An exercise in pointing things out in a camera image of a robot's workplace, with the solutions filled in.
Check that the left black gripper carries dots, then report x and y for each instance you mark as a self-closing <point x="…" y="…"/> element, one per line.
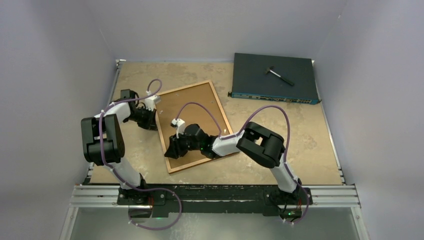
<point x="150" y="123"/>

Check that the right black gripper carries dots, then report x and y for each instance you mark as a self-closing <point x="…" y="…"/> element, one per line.
<point x="175" y="149"/>

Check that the orange wooden picture frame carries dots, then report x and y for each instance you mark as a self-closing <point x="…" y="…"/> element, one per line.
<point x="162" y="132"/>

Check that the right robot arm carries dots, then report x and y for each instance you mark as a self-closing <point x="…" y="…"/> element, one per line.
<point x="263" y="146"/>

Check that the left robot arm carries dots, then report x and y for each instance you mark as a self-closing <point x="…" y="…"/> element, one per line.
<point x="103" y="143"/>

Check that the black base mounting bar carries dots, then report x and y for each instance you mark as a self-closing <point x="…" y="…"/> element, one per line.
<point x="267" y="200"/>

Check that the small black hammer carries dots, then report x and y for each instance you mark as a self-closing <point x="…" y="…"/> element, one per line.
<point x="287" y="81"/>

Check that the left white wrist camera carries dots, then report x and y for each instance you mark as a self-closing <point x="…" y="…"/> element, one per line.
<point x="151" y="100"/>

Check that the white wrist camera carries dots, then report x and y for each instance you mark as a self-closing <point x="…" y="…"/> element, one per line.
<point x="151" y="100"/>
<point x="179" y="125"/>

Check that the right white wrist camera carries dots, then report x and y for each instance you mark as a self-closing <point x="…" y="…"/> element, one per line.
<point x="179" y="125"/>

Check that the aluminium rail frame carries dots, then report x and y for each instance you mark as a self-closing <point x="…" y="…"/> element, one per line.
<point x="197" y="91"/>

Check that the dark network switch box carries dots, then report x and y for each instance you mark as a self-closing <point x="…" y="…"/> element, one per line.
<point x="274" y="78"/>

